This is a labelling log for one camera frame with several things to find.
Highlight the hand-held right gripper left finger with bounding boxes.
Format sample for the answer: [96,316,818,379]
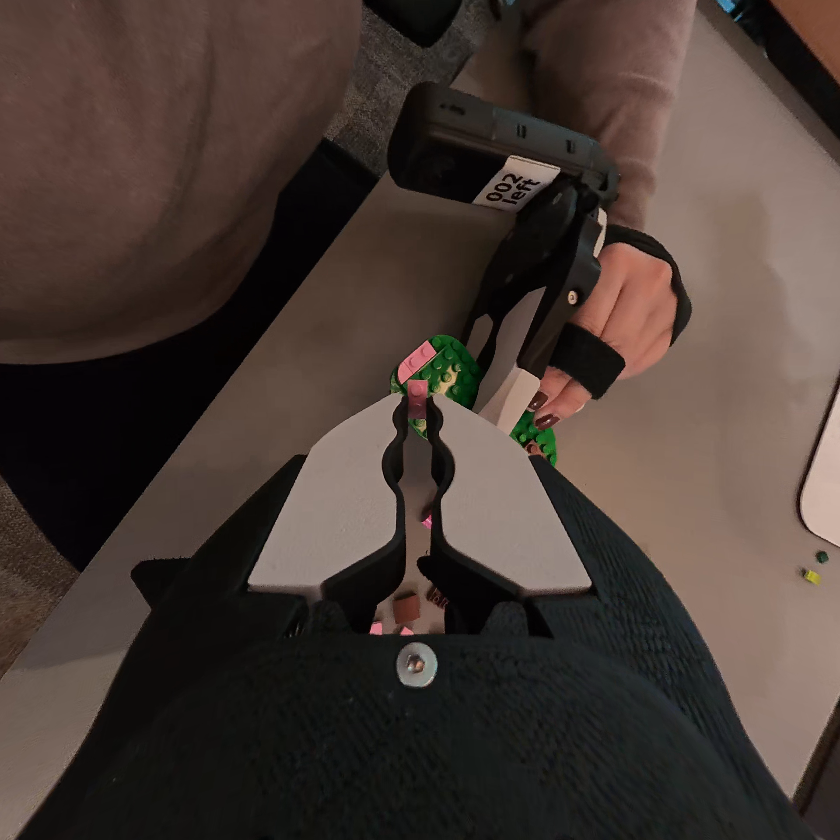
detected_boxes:
[247,394,412,603]

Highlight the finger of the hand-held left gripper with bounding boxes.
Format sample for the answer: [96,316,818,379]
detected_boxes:
[474,289,547,416]
[481,367,544,437]

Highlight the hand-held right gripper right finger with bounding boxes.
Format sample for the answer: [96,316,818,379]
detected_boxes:
[427,395,595,603]

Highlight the green lego baseplate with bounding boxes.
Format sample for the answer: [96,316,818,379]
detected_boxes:
[391,334,559,468]

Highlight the person's left forearm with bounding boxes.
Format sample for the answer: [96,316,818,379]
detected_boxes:
[518,0,698,232]

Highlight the light pink lego tile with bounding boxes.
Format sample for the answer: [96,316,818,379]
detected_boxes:
[395,347,440,383]

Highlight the person's left hand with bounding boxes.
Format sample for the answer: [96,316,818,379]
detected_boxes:
[525,246,676,462]

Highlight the person's black trousers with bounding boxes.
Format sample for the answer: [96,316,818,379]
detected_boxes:
[0,136,383,574]

